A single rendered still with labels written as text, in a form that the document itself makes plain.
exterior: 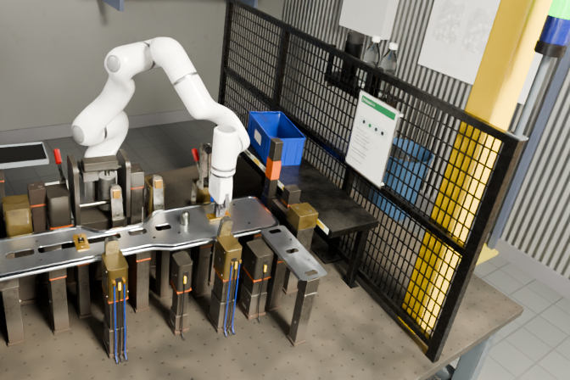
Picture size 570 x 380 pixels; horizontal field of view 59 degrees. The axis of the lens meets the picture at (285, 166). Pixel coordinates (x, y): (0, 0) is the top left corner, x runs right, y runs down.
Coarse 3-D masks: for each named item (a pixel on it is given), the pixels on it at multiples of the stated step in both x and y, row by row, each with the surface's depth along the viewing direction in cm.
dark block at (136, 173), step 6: (132, 168) 179; (138, 168) 180; (132, 174) 176; (138, 174) 177; (132, 180) 177; (138, 180) 178; (132, 186) 178; (138, 186) 179; (132, 192) 180; (138, 192) 181; (132, 198) 181; (138, 198) 182; (132, 204) 182; (138, 204) 183; (132, 210) 183; (138, 210) 184; (132, 216) 184; (138, 216) 186; (126, 222) 191; (132, 222) 186; (138, 222) 187
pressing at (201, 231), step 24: (168, 216) 176; (192, 216) 179; (240, 216) 183; (264, 216) 185; (0, 240) 152; (24, 240) 154; (48, 240) 156; (72, 240) 158; (120, 240) 161; (144, 240) 163; (168, 240) 164; (192, 240) 166; (0, 264) 144; (24, 264) 145; (48, 264) 146; (72, 264) 149
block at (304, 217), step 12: (300, 204) 185; (288, 216) 184; (300, 216) 178; (312, 216) 180; (288, 228) 186; (300, 228) 180; (312, 228) 184; (300, 240) 184; (288, 276) 190; (288, 288) 193
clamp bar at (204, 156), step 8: (200, 144) 182; (208, 144) 184; (200, 152) 183; (208, 152) 181; (200, 160) 184; (208, 160) 186; (200, 168) 185; (208, 168) 186; (200, 176) 186; (208, 176) 187; (208, 184) 188
